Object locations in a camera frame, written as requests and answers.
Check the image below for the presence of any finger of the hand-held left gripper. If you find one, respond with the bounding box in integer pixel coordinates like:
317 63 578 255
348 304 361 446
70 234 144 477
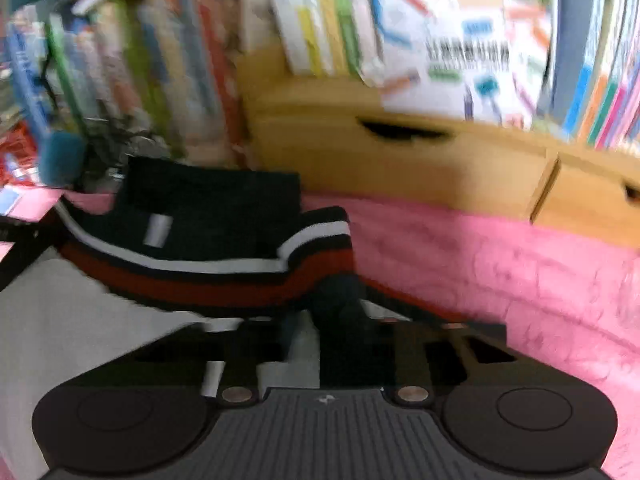
0 209 70 292

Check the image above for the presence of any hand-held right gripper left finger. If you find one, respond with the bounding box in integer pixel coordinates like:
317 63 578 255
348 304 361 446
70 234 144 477
100 316 292 406

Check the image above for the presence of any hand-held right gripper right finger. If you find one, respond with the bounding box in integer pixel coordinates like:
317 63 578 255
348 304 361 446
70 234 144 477
387 321 533 407

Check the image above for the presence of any navy white striped jacket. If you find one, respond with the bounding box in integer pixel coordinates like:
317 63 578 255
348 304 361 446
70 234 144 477
0 155 501 480

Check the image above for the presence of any red box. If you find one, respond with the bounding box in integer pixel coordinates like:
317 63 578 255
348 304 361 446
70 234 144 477
0 122 43 188

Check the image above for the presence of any blue plush toy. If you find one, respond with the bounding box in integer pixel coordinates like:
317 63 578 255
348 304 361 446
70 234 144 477
39 129 89 187

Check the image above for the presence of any pink blanket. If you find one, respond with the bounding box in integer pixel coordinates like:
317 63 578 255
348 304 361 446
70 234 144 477
0 185 640 480

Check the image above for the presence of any wooden drawer cabinet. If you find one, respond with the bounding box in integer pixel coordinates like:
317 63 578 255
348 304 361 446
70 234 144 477
235 42 640 252

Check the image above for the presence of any row of colourful books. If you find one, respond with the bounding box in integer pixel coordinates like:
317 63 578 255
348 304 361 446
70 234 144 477
0 0 640 161

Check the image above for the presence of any large white picture book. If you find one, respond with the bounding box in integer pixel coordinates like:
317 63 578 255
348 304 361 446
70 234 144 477
377 0 554 129

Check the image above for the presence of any black cable bundle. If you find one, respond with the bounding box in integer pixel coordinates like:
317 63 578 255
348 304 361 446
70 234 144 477
80 112 173 192

